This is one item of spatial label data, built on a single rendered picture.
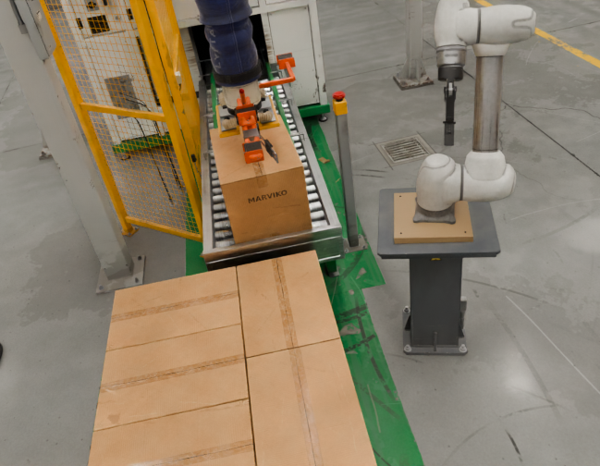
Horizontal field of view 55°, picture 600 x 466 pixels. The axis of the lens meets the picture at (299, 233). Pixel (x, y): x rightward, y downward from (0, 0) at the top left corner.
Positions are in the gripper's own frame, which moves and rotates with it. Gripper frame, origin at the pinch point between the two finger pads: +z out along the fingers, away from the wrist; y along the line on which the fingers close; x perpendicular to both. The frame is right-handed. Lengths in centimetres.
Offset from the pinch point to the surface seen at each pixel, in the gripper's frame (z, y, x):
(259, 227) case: 39, -85, -88
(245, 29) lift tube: -51, -61, -86
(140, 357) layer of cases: 89, -27, -123
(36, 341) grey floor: 111, -98, -230
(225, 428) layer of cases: 104, -1, -76
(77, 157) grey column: 4, -98, -197
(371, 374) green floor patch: 112, -91, -33
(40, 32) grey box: -55, -61, -189
